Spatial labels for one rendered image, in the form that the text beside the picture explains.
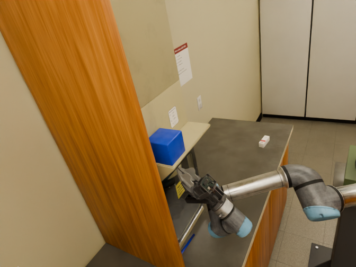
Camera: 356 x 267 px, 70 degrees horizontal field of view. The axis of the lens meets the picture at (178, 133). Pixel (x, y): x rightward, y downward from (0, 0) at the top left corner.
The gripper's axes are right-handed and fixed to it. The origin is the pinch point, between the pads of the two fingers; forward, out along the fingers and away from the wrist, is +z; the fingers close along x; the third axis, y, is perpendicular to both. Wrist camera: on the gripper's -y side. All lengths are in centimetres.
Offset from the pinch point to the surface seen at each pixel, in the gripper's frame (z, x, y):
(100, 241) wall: 2, 18, -69
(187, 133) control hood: 7.6, -13.5, 5.4
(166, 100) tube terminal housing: 22.6, -11.4, 13.1
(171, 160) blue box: 5.5, 7.6, 11.1
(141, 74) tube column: 32.8, -0.7, 23.3
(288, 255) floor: -123, -77, -78
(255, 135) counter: -34, -105, -34
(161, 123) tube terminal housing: 17.7, -4.8, 8.2
